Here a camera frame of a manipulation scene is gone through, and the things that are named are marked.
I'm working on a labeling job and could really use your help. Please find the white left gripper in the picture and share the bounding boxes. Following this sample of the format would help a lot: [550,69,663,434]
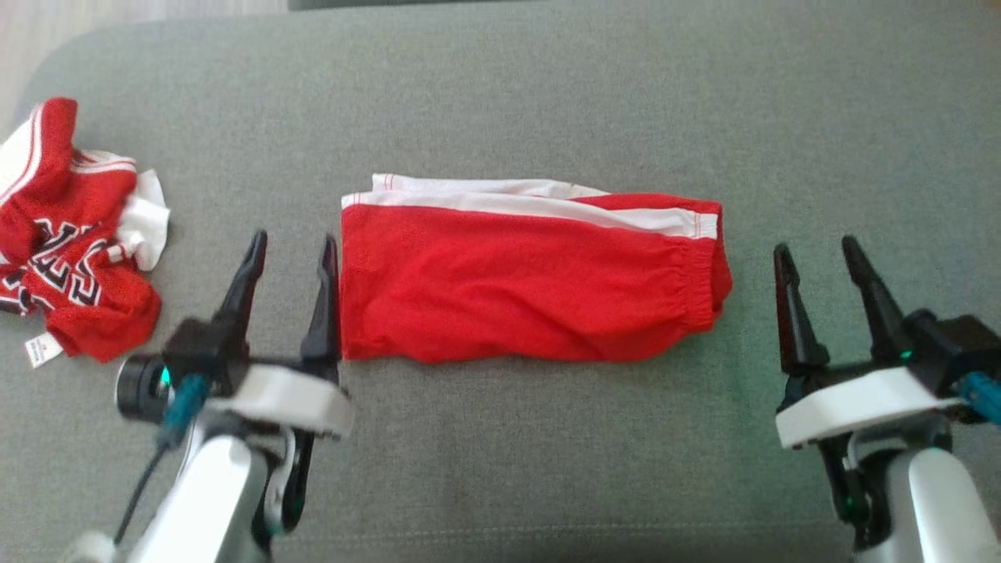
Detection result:
[206,230,355,440]

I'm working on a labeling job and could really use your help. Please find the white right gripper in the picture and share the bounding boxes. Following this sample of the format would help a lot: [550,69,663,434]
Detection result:
[773,235,966,451]

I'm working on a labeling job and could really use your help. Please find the red basketball jersey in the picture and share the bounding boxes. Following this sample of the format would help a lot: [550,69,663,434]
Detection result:
[0,97,171,369]

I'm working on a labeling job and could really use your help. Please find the red shorts with white stripe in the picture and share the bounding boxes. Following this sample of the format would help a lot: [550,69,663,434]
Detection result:
[339,173,734,365]

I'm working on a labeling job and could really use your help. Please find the large grey sofa seat cushion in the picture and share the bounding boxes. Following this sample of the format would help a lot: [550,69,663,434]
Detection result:
[0,0,1001,563]

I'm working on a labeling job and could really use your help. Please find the black cable with blue plug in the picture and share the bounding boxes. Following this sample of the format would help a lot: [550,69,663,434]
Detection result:
[958,371,1001,429]
[112,374,212,548]

